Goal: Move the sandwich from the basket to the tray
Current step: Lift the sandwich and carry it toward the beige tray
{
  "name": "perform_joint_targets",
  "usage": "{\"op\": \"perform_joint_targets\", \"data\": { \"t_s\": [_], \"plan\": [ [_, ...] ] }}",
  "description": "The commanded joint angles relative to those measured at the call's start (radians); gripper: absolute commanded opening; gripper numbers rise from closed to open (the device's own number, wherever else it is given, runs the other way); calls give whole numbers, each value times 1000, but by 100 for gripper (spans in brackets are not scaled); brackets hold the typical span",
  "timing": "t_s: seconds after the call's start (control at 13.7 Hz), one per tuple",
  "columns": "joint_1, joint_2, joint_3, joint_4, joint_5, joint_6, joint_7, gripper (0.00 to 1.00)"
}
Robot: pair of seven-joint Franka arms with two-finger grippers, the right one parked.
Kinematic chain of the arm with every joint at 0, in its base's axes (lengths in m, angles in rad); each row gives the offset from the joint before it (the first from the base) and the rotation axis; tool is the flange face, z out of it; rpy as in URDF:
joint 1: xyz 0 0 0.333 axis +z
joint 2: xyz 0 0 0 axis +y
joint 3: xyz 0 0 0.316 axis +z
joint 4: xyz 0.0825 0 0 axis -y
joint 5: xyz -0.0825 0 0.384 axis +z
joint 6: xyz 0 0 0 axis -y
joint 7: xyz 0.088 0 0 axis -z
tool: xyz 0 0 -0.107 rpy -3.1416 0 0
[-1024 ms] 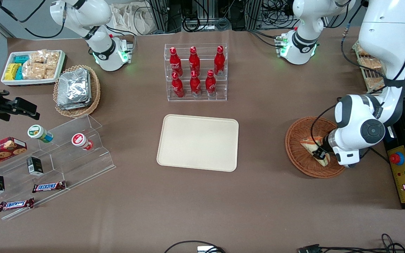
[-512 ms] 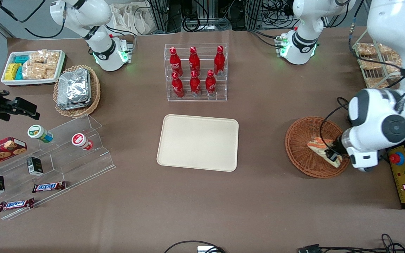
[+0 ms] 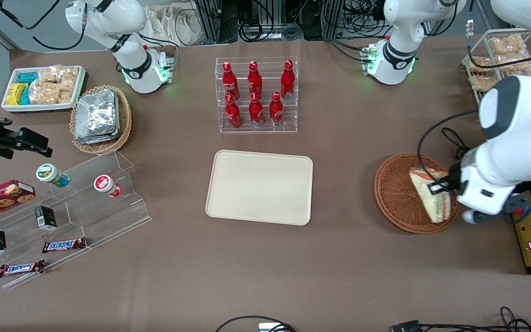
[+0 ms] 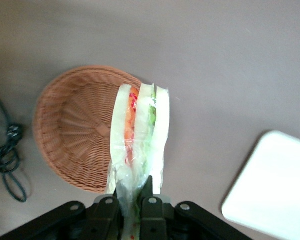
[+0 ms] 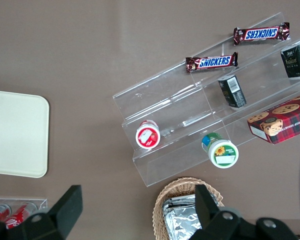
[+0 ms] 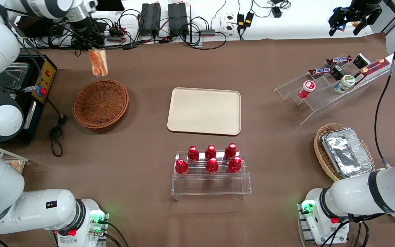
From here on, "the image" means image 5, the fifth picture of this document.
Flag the beige plastic tray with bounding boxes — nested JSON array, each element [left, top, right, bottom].
[[0, 89, 50, 179]]

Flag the brown Snickers bar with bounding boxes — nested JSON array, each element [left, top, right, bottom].
[[185, 51, 239, 74], [233, 21, 291, 46]]

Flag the oval light wicker basket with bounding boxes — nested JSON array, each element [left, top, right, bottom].
[[152, 177, 226, 240]]

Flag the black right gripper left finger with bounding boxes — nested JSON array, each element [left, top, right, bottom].
[[0, 184, 84, 240]]

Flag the clear acrylic stepped stand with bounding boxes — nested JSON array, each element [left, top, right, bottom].
[[112, 11, 300, 188]]

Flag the red-lidded yogurt cup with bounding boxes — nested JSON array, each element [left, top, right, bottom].
[[135, 119, 162, 150]]

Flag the small black carton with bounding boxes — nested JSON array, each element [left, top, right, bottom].
[[280, 41, 300, 79], [217, 74, 247, 109]]

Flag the clear acrylic bottle rack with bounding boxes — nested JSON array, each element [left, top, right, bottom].
[[0, 198, 49, 240]]

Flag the silver foil packet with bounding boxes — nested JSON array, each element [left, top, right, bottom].
[[161, 194, 199, 214], [164, 211, 203, 240]]

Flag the green-lidded yogurt cup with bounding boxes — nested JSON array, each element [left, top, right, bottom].
[[201, 132, 240, 170]]

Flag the red tartan cookie box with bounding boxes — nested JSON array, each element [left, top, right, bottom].
[[247, 91, 300, 145]]

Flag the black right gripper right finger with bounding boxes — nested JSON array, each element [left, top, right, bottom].
[[189, 184, 300, 240]]

